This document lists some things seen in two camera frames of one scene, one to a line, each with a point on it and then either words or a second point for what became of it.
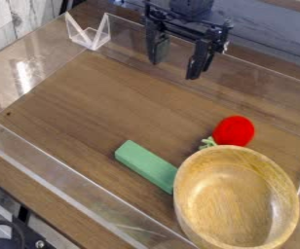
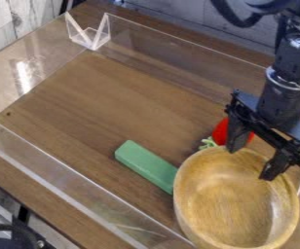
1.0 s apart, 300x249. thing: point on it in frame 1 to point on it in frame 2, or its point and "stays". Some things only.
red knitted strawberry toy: [231, 130] stays
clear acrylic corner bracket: [90, 38] stays
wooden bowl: [235, 199] stays
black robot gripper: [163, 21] to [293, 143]
